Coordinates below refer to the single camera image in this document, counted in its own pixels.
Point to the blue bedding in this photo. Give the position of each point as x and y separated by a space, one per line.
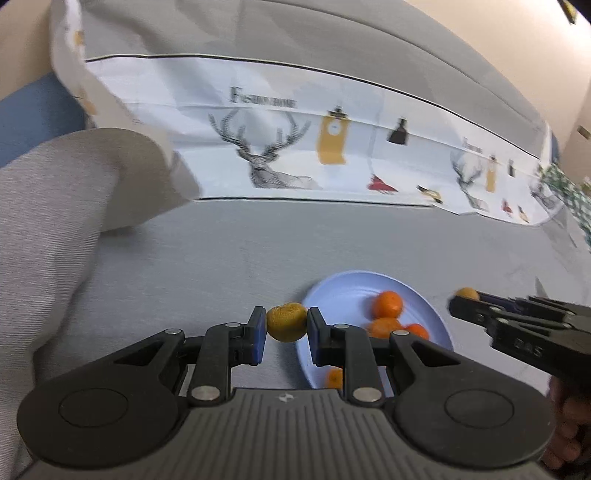
27 115

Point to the green checked cloth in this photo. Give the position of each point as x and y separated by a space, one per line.
572 198

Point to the framed wall picture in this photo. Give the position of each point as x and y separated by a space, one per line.
569 9

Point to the white wall switch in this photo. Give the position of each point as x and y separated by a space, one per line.
584 132

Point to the large orange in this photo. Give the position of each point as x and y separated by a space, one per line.
383 328

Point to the person's right hand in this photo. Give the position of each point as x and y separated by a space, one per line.
570 429

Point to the small orange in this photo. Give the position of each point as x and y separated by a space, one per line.
418 331
334 377
387 304

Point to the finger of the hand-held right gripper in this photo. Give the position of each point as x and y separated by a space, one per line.
521 304
466 308

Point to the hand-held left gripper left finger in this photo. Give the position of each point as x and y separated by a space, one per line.
259 339

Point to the grey ribbed pillow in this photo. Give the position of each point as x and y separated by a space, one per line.
55 230

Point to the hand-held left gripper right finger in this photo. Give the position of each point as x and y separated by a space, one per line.
315 339

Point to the light blue plate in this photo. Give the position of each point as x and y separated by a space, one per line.
341 295

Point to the white deer print cloth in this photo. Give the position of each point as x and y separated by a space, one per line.
369 152

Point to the small yellow-brown fruit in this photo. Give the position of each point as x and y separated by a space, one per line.
286 321
466 294

